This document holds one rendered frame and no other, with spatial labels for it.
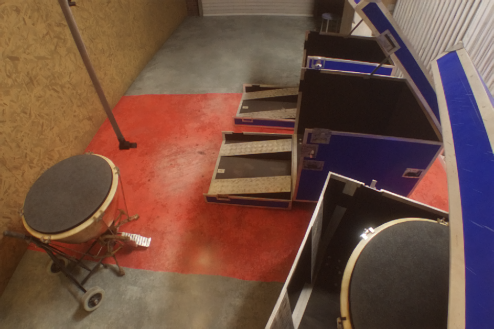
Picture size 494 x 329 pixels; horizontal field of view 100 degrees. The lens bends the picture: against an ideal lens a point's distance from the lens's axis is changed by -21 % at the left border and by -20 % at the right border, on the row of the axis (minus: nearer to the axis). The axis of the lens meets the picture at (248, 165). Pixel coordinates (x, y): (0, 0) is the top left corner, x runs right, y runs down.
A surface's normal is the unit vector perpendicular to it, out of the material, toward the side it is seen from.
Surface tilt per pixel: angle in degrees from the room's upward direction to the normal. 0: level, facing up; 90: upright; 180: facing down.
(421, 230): 0
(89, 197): 0
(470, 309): 52
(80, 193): 0
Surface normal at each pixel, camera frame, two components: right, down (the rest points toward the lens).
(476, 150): -0.72, -0.66
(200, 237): -0.03, -0.67
